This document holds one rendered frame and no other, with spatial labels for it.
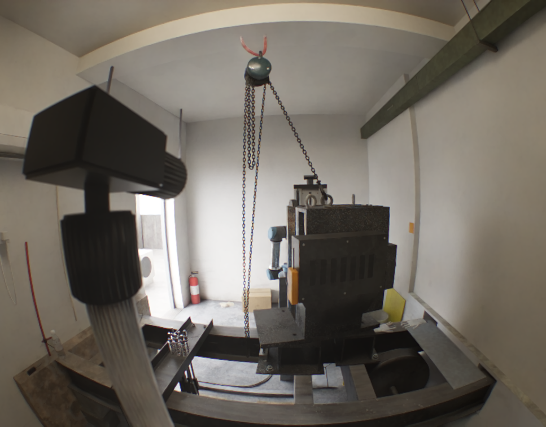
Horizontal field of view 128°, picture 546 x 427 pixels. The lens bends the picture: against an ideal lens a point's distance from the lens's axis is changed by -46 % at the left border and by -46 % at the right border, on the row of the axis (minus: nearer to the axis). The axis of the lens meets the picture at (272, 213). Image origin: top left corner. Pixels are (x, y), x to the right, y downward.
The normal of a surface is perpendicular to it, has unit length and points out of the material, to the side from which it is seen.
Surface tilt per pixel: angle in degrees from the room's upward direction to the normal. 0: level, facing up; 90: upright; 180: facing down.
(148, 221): 90
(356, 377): 0
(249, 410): 0
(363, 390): 0
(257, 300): 90
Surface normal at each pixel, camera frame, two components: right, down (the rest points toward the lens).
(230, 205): -0.08, 0.07
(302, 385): -0.02, -1.00
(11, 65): 1.00, -0.01
